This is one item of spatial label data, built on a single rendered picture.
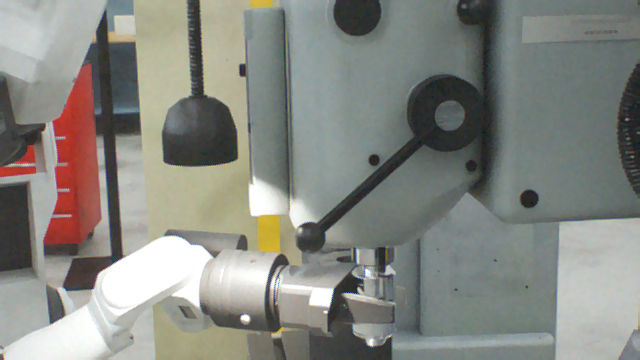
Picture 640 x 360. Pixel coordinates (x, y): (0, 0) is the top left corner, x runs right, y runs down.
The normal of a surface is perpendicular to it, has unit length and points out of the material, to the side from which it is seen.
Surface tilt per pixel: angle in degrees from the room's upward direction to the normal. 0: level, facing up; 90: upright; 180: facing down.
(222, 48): 90
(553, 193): 90
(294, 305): 90
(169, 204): 90
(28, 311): 81
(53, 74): 113
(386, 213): 118
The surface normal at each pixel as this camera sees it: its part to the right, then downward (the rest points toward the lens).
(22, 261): 0.44, 0.27
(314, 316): -0.31, 0.22
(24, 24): 0.36, -0.36
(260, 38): 0.12, 0.22
